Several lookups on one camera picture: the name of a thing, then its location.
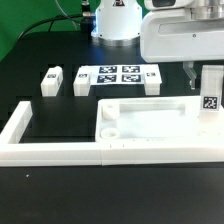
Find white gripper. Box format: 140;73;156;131
140;8;224;90

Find white desk tabletop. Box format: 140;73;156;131
95;96;224;142

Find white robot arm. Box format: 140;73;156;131
92;0;224;78

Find white marker sheet with tags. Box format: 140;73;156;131
87;64;160;85

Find black cable connector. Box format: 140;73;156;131
80;0;96;33

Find black cable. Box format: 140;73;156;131
18;13;84;41

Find grey thin cable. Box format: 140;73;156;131
54;0;79;32

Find white U-shaped obstacle frame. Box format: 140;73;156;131
0;101;224;166

